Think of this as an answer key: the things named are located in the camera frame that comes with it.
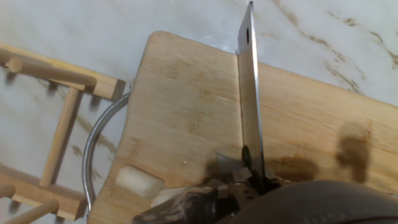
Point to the wooden cutting board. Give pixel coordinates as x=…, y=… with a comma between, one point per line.
x=311, y=112

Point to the wooden peg knife rack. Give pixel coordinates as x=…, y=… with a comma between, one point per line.
x=46, y=194

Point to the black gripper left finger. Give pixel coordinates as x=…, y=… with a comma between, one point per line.
x=242, y=189

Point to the steel cleaver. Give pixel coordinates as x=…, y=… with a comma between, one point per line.
x=251, y=102

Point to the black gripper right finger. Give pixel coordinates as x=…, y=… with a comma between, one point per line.
x=275, y=182

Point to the white marble pattern mat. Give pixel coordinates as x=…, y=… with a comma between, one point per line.
x=311, y=18

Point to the cut white scallion piece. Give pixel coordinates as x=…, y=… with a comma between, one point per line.
x=138, y=182
x=166, y=196

